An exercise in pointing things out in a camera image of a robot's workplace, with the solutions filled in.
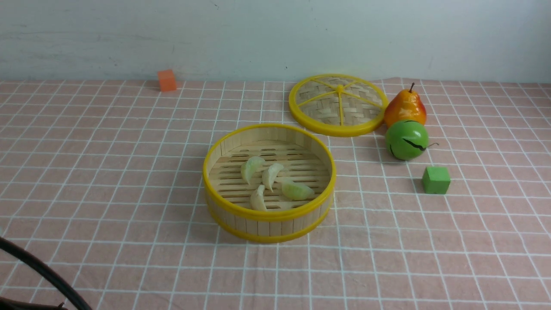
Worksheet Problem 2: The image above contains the bamboo steamer tray yellow rim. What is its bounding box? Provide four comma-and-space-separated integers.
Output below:
202, 123, 337, 243

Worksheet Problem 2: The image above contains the light green dumpling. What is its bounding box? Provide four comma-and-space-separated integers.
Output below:
241, 156, 265, 185

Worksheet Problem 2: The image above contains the woven steamer lid yellow rim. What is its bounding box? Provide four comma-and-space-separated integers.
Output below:
288, 73, 389, 137

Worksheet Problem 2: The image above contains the pale green dumpling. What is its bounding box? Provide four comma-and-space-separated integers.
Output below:
282, 180, 315, 201

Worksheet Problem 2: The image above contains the green foam cube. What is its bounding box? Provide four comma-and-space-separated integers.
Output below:
422, 166, 451, 195

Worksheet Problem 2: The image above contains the orange yellow toy pear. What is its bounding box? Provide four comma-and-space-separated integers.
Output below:
384, 83, 427, 128

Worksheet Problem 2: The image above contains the black cable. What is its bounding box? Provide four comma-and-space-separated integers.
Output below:
0, 237, 92, 310

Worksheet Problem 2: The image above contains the cream white dumpling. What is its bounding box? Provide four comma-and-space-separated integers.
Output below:
262, 163, 284, 192

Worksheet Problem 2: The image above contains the orange foam cube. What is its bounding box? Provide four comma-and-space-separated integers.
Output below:
157, 69, 177, 92

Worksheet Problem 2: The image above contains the green toy melon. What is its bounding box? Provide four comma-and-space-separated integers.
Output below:
384, 120, 439, 161

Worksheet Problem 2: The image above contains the pink checkered tablecloth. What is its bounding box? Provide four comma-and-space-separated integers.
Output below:
0, 80, 551, 310

